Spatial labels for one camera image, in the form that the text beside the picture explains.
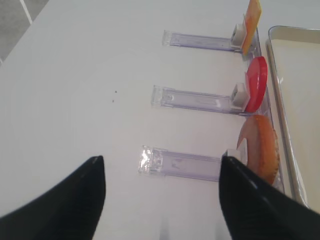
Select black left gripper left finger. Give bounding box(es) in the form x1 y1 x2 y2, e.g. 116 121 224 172
0 156 106 240

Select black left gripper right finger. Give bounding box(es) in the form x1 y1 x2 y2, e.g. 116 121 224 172
219 156 320 240

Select standing tomato slice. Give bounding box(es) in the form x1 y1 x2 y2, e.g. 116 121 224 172
245 56 268 113

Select standing cheese slice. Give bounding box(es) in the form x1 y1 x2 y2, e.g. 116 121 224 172
241 0 262 55

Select standing bottom bun left rack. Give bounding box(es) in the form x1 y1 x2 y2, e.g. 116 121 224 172
237 115 280 185

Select metal tray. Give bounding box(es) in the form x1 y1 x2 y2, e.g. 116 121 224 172
267 25 320 212

